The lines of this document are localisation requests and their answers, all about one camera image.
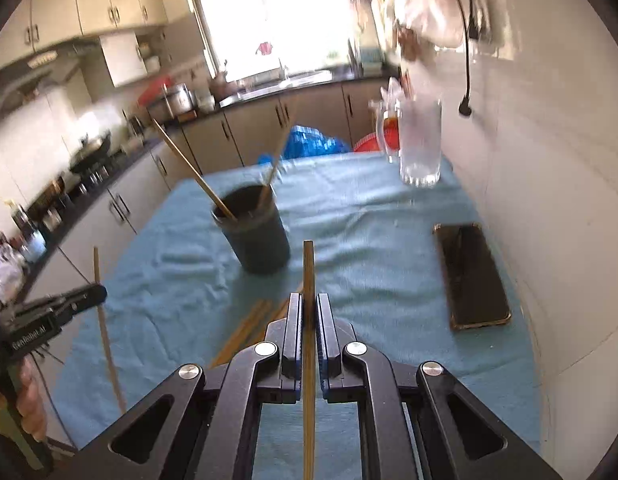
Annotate black wok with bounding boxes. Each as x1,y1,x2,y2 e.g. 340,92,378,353
69,132,113,173

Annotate red basin lid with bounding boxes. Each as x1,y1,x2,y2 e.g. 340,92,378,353
139,76,175,106

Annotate brown clay pot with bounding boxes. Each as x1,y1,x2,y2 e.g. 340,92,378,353
210,74,238,102

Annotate black power cable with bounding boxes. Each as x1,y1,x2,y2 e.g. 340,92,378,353
446,0,477,117

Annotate blue tablecloth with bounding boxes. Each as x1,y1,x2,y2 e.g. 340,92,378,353
52,152,542,480

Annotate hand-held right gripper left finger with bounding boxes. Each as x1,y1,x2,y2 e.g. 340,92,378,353
54,292,305,480

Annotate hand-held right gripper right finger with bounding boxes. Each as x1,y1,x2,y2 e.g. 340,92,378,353
316,292,564,480

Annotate wooden chopstick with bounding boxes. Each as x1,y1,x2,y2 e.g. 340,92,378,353
92,246,128,415
239,282,305,348
209,299,266,368
223,300,276,357
259,120,296,211
302,241,317,480
150,118,237,222

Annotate dark chopstick holder cup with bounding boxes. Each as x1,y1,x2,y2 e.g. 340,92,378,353
210,183,291,276

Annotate plastic bag of flatbread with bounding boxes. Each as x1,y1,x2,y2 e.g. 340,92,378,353
394,0,472,50

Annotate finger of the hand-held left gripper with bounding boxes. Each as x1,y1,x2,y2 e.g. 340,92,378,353
48,283,109,330

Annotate clear glass pitcher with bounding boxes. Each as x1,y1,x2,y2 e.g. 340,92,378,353
371,95,444,188

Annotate blue plastic bag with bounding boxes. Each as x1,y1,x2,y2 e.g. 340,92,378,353
256,124,351,166

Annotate gas stove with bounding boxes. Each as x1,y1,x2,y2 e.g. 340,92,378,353
64,160,121,197

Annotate steel sink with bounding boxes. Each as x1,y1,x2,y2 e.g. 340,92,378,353
239,71,335,97

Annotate black smartphone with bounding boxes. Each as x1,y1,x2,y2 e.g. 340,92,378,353
433,222,513,332

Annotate range hood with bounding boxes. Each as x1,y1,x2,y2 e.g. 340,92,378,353
0,40,102,116

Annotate kitchen window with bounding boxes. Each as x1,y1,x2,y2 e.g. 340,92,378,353
181,0,360,86

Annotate beige wall cabinets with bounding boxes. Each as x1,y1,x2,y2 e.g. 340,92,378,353
0,0,197,56

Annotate black kitchen countertop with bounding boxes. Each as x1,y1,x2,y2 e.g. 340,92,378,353
9,72,390,271

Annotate red plastic basin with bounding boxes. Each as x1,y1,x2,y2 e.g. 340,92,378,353
353,132,390,154

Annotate beige base cabinets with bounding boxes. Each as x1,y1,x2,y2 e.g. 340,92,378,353
19,80,401,311

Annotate open wall cabinet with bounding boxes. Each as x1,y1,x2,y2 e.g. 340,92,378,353
99,30,162,88

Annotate person's left hand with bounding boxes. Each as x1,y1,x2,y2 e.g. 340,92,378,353
14,365,51,442

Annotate silver rice cooker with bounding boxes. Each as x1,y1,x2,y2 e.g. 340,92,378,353
161,84,196,119

